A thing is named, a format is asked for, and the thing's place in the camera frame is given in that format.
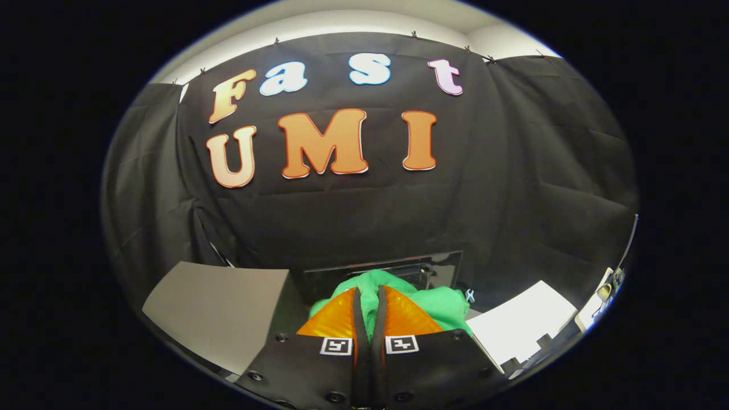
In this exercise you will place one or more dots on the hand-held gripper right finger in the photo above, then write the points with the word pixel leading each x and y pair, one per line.
pixel 427 367

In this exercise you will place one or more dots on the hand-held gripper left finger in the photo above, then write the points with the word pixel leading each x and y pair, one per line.
pixel 319 370

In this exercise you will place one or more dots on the green polo shirt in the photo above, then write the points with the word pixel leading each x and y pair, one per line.
pixel 441 304

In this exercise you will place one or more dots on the dark washing machine lid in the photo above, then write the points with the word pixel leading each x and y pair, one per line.
pixel 444 267

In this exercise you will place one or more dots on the light blue clip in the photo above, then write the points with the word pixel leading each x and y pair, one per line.
pixel 470 296

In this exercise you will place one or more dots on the white board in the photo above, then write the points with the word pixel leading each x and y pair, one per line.
pixel 524 324

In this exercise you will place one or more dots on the grey board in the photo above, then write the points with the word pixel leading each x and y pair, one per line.
pixel 222 313

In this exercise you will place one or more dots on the white side table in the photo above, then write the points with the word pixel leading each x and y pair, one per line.
pixel 589 313

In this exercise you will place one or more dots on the small yellow grey gadget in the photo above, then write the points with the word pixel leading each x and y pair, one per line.
pixel 603 291

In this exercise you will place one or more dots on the black backdrop cloth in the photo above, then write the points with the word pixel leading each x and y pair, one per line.
pixel 512 171

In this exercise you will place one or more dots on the row of small cloth clips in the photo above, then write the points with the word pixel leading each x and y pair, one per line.
pixel 414 35

